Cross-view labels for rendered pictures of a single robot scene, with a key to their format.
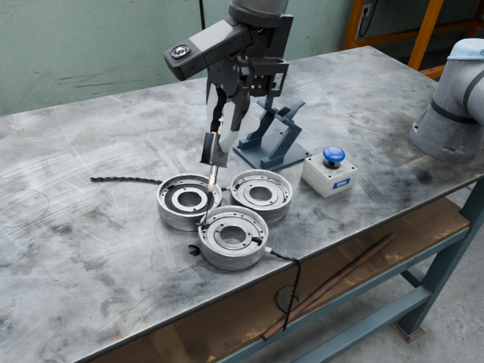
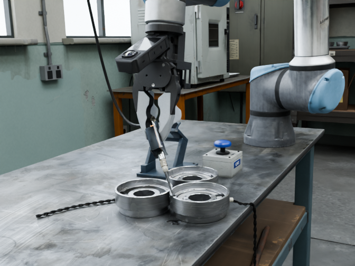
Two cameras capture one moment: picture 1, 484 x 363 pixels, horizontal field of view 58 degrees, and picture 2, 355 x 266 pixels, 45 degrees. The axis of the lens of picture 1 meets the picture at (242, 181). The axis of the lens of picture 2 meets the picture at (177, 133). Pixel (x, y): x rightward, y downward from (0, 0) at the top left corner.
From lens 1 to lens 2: 44 cm
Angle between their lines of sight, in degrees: 35
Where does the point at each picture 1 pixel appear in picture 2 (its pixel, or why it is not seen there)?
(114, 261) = (117, 246)
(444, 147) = (276, 137)
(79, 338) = not seen: outside the picture
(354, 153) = not seen: hidden behind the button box
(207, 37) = (142, 45)
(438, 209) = (280, 207)
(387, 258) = (276, 243)
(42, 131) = not seen: outside the picture
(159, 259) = (153, 234)
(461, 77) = (267, 85)
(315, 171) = (216, 159)
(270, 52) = (178, 57)
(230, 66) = (158, 66)
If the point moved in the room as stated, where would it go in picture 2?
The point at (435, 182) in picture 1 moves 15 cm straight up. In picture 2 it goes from (286, 155) to (288, 98)
